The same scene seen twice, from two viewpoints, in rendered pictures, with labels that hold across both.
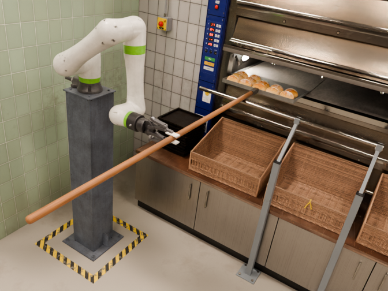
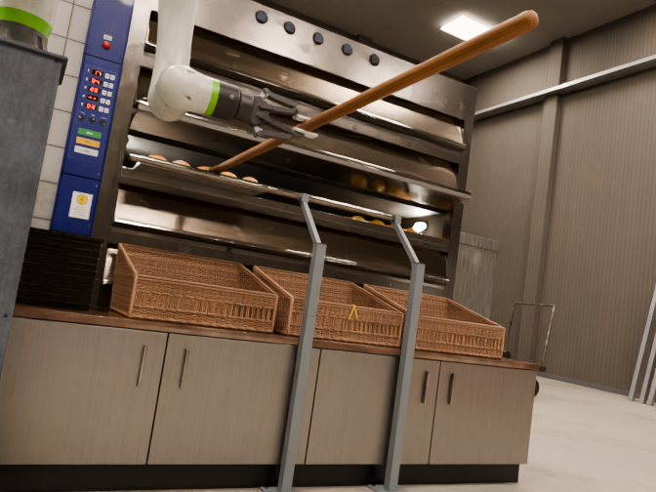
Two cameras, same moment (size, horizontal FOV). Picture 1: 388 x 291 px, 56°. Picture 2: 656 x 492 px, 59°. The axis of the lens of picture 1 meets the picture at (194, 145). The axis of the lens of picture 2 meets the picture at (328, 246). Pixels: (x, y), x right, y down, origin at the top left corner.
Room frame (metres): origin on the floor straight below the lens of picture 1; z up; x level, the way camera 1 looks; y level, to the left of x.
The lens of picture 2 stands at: (0.64, 1.32, 0.72)
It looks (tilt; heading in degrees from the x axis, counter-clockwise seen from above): 6 degrees up; 304
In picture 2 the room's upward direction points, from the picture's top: 8 degrees clockwise
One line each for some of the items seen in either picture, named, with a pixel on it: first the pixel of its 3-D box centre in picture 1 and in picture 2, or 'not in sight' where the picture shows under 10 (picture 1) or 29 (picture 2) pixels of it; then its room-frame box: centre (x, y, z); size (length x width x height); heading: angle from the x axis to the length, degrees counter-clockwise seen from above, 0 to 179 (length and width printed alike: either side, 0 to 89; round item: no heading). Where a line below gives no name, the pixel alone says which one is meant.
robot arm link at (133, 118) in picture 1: (136, 122); (224, 102); (1.69, 0.31, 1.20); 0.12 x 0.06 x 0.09; 151
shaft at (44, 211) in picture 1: (179, 134); (298, 131); (1.62, 0.08, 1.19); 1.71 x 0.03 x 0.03; 151
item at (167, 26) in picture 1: (164, 23); not in sight; (3.01, 0.36, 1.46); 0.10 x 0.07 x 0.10; 61
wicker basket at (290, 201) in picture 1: (317, 185); (323, 305); (2.07, -0.86, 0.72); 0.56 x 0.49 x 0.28; 62
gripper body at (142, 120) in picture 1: (147, 126); (252, 109); (1.65, 0.25, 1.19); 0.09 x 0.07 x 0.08; 61
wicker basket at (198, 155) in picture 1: (238, 153); (192, 286); (2.36, -0.33, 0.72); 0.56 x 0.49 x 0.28; 62
